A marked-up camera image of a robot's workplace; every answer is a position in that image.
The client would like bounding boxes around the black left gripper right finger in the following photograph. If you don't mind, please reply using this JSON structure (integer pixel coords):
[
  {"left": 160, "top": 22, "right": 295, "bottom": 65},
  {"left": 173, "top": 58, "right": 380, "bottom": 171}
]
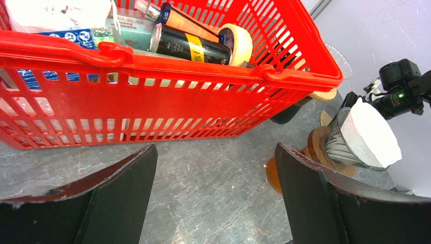
[{"left": 274, "top": 143, "right": 430, "bottom": 243}]

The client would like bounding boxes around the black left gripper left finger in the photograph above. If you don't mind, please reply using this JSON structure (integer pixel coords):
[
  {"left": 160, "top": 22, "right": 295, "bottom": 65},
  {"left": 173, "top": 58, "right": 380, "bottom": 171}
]
[{"left": 1, "top": 144, "right": 158, "bottom": 243}]

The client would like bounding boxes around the dark wooden dripper ring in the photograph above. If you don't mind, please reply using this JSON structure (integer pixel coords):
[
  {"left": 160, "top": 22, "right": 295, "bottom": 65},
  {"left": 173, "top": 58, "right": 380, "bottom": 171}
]
[{"left": 304, "top": 126, "right": 357, "bottom": 178}]

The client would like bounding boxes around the dark glass coffee dripper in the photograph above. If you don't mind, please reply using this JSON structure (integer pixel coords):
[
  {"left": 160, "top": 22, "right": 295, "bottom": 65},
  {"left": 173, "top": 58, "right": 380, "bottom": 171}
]
[{"left": 325, "top": 107, "right": 389, "bottom": 172}]

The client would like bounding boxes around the white paper coffee filter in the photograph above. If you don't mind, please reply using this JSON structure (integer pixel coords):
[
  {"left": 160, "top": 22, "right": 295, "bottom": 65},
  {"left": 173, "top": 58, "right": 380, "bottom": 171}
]
[{"left": 341, "top": 98, "right": 402, "bottom": 170}]

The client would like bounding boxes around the light wooden dripper ring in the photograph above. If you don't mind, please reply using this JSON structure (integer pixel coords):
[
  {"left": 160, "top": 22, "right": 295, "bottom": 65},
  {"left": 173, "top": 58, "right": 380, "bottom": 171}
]
[{"left": 308, "top": 88, "right": 338, "bottom": 103}]

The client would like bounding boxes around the clear glass dripper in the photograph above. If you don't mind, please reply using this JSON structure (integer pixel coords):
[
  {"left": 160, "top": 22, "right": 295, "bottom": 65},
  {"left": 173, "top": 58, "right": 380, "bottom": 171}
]
[{"left": 325, "top": 43, "right": 353, "bottom": 80}]

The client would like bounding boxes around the brown paper coffee filter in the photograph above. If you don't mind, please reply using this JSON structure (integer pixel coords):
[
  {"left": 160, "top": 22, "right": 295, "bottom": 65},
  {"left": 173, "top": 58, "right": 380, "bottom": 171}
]
[{"left": 320, "top": 110, "right": 334, "bottom": 127}]

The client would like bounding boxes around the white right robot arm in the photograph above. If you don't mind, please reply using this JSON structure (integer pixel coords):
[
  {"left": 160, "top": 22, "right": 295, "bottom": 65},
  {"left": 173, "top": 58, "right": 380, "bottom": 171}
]
[{"left": 341, "top": 59, "right": 430, "bottom": 120}]

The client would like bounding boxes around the amber glass coffee server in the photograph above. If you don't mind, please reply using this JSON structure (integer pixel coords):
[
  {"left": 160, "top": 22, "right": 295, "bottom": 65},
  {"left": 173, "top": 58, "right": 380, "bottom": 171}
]
[{"left": 265, "top": 148, "right": 311, "bottom": 194}]

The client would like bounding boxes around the dark bottle maroon cap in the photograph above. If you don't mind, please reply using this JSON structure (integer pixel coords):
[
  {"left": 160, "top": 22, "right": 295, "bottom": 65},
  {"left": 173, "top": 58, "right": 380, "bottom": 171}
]
[{"left": 270, "top": 96, "right": 312, "bottom": 125}]

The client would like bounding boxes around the red plastic shopping basket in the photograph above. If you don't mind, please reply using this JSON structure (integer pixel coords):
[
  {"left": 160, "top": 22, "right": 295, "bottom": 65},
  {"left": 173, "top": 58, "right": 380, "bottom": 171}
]
[{"left": 1, "top": 1, "right": 343, "bottom": 149}]

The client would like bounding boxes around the blue green small box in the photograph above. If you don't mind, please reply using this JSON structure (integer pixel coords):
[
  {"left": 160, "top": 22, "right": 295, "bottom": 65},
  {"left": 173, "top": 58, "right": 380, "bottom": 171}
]
[{"left": 18, "top": 27, "right": 122, "bottom": 90}]

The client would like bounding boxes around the yellow sponge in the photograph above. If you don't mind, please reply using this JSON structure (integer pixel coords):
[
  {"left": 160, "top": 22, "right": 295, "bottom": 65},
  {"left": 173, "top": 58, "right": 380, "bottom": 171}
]
[{"left": 218, "top": 23, "right": 253, "bottom": 67}]

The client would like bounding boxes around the black yellow can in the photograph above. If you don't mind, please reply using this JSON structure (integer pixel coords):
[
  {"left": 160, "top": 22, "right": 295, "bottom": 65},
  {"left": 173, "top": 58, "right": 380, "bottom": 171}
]
[{"left": 149, "top": 23, "right": 232, "bottom": 65}]

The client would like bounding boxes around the teal sponge package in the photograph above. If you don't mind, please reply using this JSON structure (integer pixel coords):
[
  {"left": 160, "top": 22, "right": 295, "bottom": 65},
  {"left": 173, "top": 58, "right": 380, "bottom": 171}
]
[{"left": 106, "top": 8, "right": 155, "bottom": 51}]

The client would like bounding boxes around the orange navy can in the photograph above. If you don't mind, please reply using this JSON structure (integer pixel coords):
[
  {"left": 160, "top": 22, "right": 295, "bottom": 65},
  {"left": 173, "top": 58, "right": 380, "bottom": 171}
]
[{"left": 134, "top": 0, "right": 223, "bottom": 44}]

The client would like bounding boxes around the white wrapped tissue roll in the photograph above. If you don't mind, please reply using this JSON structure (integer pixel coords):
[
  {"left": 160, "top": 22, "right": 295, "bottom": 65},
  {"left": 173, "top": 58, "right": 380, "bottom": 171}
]
[{"left": 4, "top": 0, "right": 117, "bottom": 33}]

